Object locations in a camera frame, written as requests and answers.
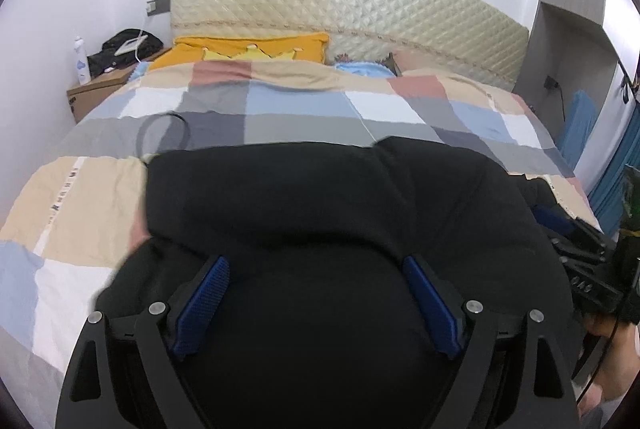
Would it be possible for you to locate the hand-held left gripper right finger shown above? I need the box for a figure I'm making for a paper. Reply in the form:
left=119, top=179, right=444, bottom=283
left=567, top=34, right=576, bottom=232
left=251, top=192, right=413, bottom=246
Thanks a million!
left=402, top=255, right=581, bottom=429

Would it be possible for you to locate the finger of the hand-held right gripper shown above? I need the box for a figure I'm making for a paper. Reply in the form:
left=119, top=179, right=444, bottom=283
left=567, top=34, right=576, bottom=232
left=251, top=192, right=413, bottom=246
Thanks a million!
left=531, top=203, right=606, bottom=260

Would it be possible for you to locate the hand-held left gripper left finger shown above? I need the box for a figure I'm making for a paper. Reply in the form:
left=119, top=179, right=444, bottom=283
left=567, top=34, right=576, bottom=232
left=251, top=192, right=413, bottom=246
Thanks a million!
left=55, top=255, right=231, bottom=429

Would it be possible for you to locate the black puffer jacket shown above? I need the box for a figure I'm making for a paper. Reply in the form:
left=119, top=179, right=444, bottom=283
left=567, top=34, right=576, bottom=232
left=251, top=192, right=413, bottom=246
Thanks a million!
left=92, top=135, right=608, bottom=429

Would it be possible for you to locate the person's right forearm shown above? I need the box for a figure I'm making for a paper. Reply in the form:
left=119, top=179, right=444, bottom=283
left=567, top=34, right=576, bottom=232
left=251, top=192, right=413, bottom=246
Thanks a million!
left=577, top=394, right=623, bottom=429

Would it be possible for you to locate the person's right hand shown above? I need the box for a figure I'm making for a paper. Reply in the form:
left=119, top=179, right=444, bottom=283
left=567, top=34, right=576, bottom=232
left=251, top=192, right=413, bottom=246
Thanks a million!
left=582, top=313, right=638, bottom=407

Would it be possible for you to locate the teal hanging cloth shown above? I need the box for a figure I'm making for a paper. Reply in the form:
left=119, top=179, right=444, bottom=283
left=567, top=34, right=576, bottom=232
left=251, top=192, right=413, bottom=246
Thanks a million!
left=587, top=109, right=640, bottom=235

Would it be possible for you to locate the blue towel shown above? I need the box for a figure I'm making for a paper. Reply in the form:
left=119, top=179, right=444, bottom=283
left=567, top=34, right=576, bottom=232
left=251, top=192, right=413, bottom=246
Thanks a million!
left=557, top=89, right=599, bottom=170

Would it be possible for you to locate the pink pillow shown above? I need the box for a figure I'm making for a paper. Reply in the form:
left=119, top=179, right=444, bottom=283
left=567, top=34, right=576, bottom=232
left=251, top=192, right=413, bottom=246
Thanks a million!
left=390, top=50, right=451, bottom=77

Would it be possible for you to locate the plaid patchwork quilt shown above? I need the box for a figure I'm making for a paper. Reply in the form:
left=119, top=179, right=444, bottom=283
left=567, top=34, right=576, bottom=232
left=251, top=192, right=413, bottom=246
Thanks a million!
left=0, top=54, right=601, bottom=410

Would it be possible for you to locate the brown bedside box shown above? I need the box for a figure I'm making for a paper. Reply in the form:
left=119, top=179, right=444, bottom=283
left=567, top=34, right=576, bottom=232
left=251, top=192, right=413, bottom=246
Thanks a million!
left=66, top=62, right=146, bottom=125

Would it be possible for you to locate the light blue cloth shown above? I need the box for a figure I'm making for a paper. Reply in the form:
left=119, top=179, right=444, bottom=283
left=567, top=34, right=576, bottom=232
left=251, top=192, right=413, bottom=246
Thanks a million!
left=332, top=60, right=396, bottom=80

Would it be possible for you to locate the yellow crown pillow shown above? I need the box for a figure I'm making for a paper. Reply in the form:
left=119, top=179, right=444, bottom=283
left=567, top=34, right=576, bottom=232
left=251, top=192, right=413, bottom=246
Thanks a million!
left=149, top=33, right=331, bottom=70

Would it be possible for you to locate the black bag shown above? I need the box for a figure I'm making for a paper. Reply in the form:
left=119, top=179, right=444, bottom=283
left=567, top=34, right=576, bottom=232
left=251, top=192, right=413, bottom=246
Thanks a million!
left=87, top=29, right=165, bottom=72

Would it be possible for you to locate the white tablet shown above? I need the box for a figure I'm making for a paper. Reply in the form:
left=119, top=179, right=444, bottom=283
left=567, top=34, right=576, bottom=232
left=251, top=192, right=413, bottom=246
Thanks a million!
left=114, top=34, right=149, bottom=56

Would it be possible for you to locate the white bottle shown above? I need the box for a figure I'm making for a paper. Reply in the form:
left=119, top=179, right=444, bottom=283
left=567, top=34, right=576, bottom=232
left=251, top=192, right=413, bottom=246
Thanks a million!
left=74, top=36, right=92, bottom=85

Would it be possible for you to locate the cream quilted headboard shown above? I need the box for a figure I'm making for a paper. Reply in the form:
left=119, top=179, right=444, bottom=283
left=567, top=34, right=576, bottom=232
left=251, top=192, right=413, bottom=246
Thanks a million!
left=170, top=0, right=531, bottom=92

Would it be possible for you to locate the thin black cable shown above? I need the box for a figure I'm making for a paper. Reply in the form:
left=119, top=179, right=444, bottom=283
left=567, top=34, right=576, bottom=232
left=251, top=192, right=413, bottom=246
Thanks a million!
left=575, top=259, right=640, bottom=410

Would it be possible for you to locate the black strap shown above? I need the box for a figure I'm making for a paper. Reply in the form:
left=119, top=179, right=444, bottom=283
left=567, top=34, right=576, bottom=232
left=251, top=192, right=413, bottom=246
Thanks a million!
left=136, top=110, right=190, bottom=160

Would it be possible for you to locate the white cable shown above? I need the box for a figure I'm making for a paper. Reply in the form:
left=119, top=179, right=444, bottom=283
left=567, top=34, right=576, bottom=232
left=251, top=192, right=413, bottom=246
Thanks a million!
left=131, top=20, right=151, bottom=66

